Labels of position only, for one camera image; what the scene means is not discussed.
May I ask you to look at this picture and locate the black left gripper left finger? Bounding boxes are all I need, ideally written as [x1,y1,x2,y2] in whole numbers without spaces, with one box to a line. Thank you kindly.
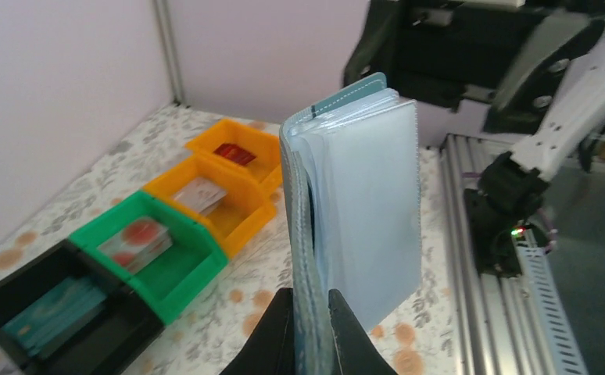
[220,287,295,375]

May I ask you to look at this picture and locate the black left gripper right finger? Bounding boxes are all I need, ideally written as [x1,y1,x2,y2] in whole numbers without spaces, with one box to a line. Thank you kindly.
[328,289,396,375]

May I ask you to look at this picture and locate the blue leather card holder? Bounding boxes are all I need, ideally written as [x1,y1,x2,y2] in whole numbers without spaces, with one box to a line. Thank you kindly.
[279,73,421,374]

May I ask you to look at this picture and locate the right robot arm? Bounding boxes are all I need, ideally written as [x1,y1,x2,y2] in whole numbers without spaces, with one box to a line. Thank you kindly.
[343,1,605,276]

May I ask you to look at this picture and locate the yellow bin with white cards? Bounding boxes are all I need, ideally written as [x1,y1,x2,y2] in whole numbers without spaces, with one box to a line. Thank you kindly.
[142,155,277,259]

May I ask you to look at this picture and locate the white red patterned card stack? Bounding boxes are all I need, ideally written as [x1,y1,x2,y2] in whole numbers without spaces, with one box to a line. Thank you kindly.
[98,216,173,274]

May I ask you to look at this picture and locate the white VIP card stack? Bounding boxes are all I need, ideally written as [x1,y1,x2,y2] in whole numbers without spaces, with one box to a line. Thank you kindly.
[174,177,227,215]

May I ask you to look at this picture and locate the red VIP card stack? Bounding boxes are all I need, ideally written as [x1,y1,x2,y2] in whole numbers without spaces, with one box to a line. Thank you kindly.
[213,143,256,166]

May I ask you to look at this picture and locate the yellow bin with red cards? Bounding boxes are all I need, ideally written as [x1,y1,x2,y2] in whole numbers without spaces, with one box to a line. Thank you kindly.
[184,118,282,194]

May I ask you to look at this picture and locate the teal VIP card stack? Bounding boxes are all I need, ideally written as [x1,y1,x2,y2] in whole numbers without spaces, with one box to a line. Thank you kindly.
[2,277,106,355]

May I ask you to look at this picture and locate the green storage bin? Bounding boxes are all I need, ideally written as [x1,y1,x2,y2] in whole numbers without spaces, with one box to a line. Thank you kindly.
[68,191,228,325]

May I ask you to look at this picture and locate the black storage bin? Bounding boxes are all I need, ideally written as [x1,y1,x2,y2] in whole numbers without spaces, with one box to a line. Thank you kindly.
[0,240,164,374]

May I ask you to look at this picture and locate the aluminium frame rail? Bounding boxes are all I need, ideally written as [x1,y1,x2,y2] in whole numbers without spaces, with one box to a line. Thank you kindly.
[440,134,549,374]

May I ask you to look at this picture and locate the slotted grey cable duct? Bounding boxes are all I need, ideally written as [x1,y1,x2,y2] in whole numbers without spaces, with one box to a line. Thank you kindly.
[515,241,588,374]

